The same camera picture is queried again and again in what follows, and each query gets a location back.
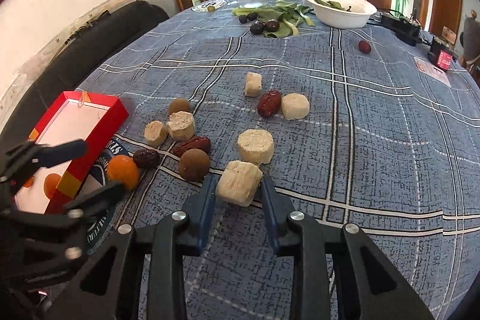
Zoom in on black sofa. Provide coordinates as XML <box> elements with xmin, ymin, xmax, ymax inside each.
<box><xmin>1</xmin><ymin>1</ymin><xmax>169</xmax><ymax>151</ymax></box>

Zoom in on beige square cake block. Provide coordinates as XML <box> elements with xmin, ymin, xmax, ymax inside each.
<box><xmin>216</xmin><ymin>160</ymin><xmax>263</xmax><ymax>207</ymax></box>

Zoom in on brown round longan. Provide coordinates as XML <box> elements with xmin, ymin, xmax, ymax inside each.
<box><xmin>177</xmin><ymin>149</ymin><xmax>210</xmax><ymax>182</ymax></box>

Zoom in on red jujube between cakes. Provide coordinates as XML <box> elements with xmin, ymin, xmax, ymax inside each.
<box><xmin>257</xmin><ymin>89</ymin><xmax>281</xmax><ymax>118</ymax></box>

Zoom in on black red electric device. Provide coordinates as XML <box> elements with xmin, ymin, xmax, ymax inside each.
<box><xmin>427</xmin><ymin>37</ymin><xmax>453</xmax><ymax>71</ymax></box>

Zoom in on beige cake of jujube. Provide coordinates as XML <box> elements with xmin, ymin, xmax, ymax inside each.
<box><xmin>281</xmin><ymin>93</ymin><xmax>310</xmax><ymax>120</ymax></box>
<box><xmin>244</xmin><ymin>71</ymin><xmax>262</xmax><ymax>97</ymax></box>

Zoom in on green leafy vegetables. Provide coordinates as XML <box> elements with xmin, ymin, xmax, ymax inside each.
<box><xmin>232</xmin><ymin>0</ymin><xmax>315</xmax><ymax>38</ymax></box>

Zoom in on white bowl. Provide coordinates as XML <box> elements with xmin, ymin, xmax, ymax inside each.
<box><xmin>306</xmin><ymin>0</ymin><xmax>377</xmax><ymax>29</ymax></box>

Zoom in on wrinkled dark red date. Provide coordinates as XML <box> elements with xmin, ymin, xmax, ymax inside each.
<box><xmin>133</xmin><ymin>149</ymin><xmax>160</xmax><ymax>169</ymax></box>

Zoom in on beige round cake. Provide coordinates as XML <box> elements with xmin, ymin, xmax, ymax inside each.
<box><xmin>237</xmin><ymin>129</ymin><xmax>274</xmax><ymax>165</ymax></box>

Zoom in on blue plaid tablecloth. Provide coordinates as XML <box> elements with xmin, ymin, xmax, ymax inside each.
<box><xmin>80</xmin><ymin>6</ymin><xmax>479</xmax><ymax>319</ymax></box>

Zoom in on large orange mandarin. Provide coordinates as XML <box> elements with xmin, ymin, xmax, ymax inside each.
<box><xmin>106</xmin><ymin>155</ymin><xmax>140</xmax><ymax>192</ymax></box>

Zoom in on glossy red jujube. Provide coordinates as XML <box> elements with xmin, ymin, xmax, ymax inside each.
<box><xmin>172</xmin><ymin>136</ymin><xmax>212</xmax><ymax>157</ymax></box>

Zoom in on small orange kumquat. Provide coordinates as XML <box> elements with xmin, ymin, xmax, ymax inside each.
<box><xmin>43</xmin><ymin>173</ymin><xmax>61</xmax><ymax>200</ymax></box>

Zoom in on round emblem mat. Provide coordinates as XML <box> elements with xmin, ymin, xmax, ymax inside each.
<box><xmin>79</xmin><ymin>138</ymin><xmax>128</xmax><ymax>254</ymax></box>

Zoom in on beige cake right of jujube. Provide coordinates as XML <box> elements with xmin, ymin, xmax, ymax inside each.
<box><xmin>281</xmin><ymin>93</ymin><xmax>310</xmax><ymax>120</ymax></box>

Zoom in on white red paper card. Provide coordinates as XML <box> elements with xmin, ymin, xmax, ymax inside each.
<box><xmin>413</xmin><ymin>57</ymin><xmax>451</xmax><ymax>88</ymax></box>

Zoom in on lone red jujube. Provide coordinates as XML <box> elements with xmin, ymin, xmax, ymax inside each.
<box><xmin>358</xmin><ymin>40</ymin><xmax>372</xmax><ymax>54</ymax></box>

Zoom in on beige cake left of jujube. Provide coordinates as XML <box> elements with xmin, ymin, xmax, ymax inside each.
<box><xmin>244</xmin><ymin>71</ymin><xmax>262</xmax><ymax>97</ymax></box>

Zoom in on red shallow box tray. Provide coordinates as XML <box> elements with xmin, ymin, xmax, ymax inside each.
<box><xmin>15</xmin><ymin>91</ymin><xmax>128</xmax><ymax>214</ymax></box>

